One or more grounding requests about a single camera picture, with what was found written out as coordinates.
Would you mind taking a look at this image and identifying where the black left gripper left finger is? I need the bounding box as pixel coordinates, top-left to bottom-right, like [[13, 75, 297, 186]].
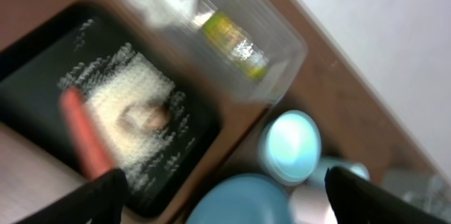
[[18, 168, 128, 224]]

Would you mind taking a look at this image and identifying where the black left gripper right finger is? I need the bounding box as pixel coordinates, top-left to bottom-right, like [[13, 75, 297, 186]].
[[325, 170, 445, 224]]

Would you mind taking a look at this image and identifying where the orange carrot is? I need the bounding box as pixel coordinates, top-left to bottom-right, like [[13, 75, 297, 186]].
[[59, 87, 115, 180]]

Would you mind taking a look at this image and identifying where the light blue rice bowl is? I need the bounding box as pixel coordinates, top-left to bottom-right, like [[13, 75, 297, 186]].
[[258, 110, 321, 186]]

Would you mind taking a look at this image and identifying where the pile of white rice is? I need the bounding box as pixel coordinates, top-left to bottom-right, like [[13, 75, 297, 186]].
[[58, 18, 197, 197]]

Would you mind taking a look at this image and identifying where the brown food scrap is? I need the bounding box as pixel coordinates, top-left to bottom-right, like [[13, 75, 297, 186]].
[[117, 102, 171, 134]]

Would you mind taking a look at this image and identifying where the blue plate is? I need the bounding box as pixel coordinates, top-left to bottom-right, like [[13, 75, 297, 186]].
[[186, 173, 294, 224]]

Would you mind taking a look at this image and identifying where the green snack wrapper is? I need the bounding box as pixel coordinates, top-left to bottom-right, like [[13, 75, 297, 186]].
[[202, 11, 268, 80]]

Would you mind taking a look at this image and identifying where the light blue plastic cup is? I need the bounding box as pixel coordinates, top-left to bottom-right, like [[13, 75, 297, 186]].
[[307, 156, 371, 189]]

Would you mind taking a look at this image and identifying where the grey dishwasher rack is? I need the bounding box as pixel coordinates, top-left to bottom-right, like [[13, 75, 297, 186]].
[[381, 169, 450, 223]]

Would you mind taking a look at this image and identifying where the black waste tray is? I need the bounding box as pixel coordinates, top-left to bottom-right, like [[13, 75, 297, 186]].
[[1, 1, 221, 218]]

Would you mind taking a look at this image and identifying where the clear plastic bin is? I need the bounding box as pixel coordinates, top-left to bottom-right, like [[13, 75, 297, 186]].
[[122, 0, 307, 104]]

